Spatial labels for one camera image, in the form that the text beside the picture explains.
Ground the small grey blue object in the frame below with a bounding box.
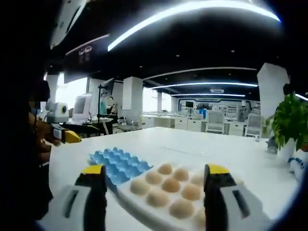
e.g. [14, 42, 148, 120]
[265, 136, 280, 154]

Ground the white counter row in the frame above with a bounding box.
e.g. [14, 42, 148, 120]
[141, 113, 208, 132]

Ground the group of brown eggs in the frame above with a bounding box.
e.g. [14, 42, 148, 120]
[129, 163, 207, 228]

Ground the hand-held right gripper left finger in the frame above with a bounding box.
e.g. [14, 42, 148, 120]
[47, 164, 108, 231]

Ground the white angular device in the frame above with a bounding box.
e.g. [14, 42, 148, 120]
[49, 0, 89, 50]

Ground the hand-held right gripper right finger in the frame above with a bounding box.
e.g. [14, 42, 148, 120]
[203, 164, 274, 231]

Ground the black camera stand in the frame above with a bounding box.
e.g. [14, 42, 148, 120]
[97, 78, 115, 135]

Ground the long ceiling light strip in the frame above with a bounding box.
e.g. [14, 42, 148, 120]
[107, 0, 282, 52]

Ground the person's left hand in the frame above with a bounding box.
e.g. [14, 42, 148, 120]
[35, 119, 62, 154]

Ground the black side table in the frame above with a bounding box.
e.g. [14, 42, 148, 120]
[60, 122, 102, 135]

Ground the green potted plant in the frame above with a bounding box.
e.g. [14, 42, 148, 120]
[269, 92, 308, 165]

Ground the white plastic egg tray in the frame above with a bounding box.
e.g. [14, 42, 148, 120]
[107, 162, 244, 231]

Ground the curved ceiling light strip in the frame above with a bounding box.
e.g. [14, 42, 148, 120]
[148, 81, 258, 90]

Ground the blue egg tray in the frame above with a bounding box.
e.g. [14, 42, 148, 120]
[88, 147, 154, 186]

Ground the dark hanging sign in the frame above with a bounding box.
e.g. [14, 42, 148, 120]
[63, 33, 110, 82]

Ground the white and blue bottle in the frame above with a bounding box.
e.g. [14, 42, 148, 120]
[287, 155, 308, 180]

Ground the pale pink monitor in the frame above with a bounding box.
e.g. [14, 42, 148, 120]
[71, 93, 93, 124]

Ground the person at left edge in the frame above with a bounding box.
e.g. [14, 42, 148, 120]
[0, 36, 54, 221]

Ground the white table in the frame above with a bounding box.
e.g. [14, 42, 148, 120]
[36, 126, 308, 231]

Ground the white office chair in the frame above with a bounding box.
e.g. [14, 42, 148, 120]
[205, 111, 226, 133]
[244, 113, 266, 138]

